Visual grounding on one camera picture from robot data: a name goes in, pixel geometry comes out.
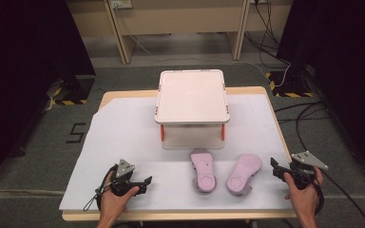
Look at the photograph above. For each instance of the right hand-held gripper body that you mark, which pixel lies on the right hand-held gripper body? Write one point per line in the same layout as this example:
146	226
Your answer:
304	167

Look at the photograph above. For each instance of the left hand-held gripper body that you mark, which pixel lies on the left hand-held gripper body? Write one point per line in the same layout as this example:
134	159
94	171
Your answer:
124	180

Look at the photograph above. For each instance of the pink slipper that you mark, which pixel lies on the pink slipper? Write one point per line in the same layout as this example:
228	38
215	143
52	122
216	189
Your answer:
242	174
203	169

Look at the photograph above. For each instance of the white plastic storage box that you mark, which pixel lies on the white plastic storage box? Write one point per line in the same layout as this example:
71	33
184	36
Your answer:
191	96

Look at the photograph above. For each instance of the person's left hand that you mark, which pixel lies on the person's left hand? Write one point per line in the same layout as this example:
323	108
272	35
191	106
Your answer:
115	202

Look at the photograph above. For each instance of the person's right hand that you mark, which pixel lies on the person's right hand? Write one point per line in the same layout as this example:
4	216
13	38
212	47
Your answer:
304	199

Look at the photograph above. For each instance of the white table sheet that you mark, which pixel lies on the white table sheet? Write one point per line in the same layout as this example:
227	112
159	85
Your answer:
123	133

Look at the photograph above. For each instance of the black stand base striped tape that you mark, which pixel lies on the black stand base striped tape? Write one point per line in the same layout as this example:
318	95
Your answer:
76	91
290	84

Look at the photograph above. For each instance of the black curtain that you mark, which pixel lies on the black curtain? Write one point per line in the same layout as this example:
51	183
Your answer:
19	63
348	63

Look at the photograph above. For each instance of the beige wooden desk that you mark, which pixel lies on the beige wooden desk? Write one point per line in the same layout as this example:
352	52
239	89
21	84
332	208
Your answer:
183	19

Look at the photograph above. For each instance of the white wall socket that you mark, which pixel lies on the white wall socket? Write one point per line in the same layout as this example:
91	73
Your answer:
121	3

